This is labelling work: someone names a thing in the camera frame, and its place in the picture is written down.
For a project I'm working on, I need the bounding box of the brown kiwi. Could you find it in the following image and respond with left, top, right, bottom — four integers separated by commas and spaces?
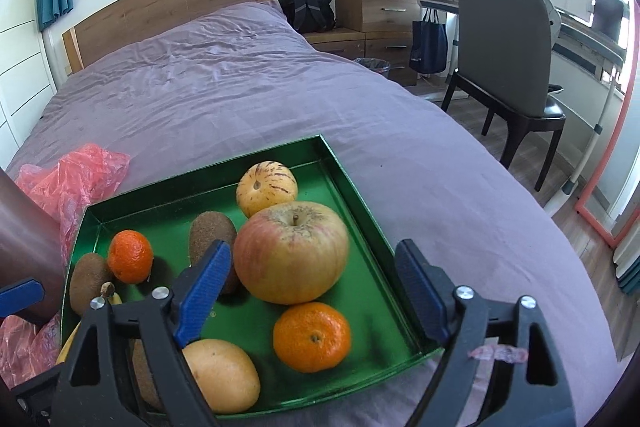
69, 253, 117, 317
131, 339, 166, 413
189, 212, 240, 297

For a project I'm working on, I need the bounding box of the pink plastic sheet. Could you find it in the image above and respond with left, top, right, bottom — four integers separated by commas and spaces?
0, 143, 132, 390

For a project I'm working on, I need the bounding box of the yellow banana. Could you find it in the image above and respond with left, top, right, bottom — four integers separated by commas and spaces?
56, 282, 124, 365

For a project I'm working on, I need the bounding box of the red-yellow apple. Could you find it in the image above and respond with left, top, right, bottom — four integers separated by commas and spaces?
233, 201, 350, 305

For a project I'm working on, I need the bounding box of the steel and black kettle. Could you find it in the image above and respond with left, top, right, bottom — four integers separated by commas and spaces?
0, 167, 66, 328

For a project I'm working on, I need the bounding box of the glass top desk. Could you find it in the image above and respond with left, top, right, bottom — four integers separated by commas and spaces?
407, 0, 628, 214

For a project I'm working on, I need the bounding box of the purple bed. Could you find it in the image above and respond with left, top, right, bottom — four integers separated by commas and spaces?
0, 0, 618, 427

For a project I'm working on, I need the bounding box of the grey chair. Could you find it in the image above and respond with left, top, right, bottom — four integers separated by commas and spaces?
440, 0, 568, 192

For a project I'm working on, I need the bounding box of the orange mandarin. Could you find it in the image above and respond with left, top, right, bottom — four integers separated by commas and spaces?
273, 302, 352, 374
107, 230, 154, 285

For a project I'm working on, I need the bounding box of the striped yellow pepino melon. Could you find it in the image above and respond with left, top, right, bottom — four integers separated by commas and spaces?
236, 161, 299, 219

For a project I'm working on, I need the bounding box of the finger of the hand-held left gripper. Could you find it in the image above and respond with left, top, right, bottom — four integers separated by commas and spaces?
10, 367, 63, 427
0, 276, 47, 319

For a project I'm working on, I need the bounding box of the pale yellow round fruit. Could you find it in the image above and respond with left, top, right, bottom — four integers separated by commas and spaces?
181, 339, 261, 414

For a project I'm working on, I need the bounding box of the low wooden cabinet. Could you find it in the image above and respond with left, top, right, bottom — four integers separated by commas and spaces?
302, 27, 420, 88

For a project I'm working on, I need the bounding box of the black monitor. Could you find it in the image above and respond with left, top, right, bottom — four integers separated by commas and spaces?
592, 0, 626, 44

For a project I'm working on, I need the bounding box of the waste basket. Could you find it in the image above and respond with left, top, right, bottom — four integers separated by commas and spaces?
353, 57, 392, 80

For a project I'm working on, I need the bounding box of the white wardrobe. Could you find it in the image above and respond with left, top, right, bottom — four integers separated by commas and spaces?
0, 0, 56, 152

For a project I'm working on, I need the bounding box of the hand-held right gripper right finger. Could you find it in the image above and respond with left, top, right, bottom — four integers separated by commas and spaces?
394, 238, 576, 427

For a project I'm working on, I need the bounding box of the orange frame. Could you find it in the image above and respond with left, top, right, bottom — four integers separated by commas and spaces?
574, 2, 640, 250

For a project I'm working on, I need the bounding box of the pink plastic scrap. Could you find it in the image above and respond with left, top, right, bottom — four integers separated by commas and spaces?
467, 345, 529, 364

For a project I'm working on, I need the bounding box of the dark blue tote bag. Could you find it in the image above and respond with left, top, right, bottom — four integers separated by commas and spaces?
409, 7, 449, 75

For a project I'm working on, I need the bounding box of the wooden headboard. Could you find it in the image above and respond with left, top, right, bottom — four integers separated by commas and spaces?
61, 0, 275, 75

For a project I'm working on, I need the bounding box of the green tray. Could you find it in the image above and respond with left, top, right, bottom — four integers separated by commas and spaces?
60, 134, 446, 418

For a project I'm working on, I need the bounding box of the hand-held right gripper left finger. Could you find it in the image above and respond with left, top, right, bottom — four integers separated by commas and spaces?
52, 239, 233, 427

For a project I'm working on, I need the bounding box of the black backpack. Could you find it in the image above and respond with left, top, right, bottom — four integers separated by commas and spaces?
278, 0, 337, 34

